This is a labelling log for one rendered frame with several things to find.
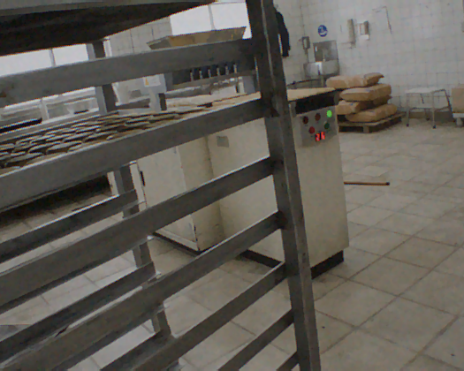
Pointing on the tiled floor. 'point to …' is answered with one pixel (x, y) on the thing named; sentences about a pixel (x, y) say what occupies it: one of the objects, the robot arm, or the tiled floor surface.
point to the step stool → (429, 103)
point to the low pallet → (369, 124)
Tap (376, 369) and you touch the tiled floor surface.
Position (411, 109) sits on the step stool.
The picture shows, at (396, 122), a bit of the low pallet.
